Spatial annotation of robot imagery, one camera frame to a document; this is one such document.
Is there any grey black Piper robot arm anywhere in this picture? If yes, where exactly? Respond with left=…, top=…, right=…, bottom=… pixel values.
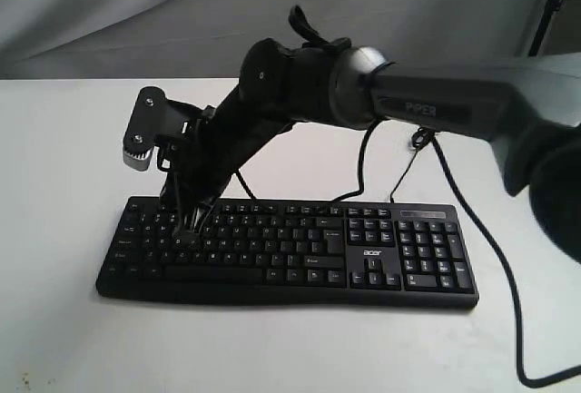
left=161, top=6, right=580, bottom=260

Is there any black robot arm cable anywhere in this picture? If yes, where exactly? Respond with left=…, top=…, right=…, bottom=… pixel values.
left=233, top=118, right=581, bottom=392

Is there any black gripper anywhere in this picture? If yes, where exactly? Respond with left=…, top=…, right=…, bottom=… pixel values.
left=156, top=113, right=254, bottom=243

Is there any black tripod stand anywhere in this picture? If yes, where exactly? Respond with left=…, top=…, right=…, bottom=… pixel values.
left=527, top=0, right=566, bottom=57

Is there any black USB cable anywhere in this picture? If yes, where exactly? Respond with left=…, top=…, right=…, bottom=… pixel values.
left=388, top=123, right=437, bottom=206

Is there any grey backdrop cloth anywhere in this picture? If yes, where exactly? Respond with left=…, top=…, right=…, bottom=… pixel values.
left=1, top=0, right=547, bottom=79

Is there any black Acer keyboard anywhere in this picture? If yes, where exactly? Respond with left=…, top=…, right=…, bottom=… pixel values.
left=95, top=197, right=479, bottom=309

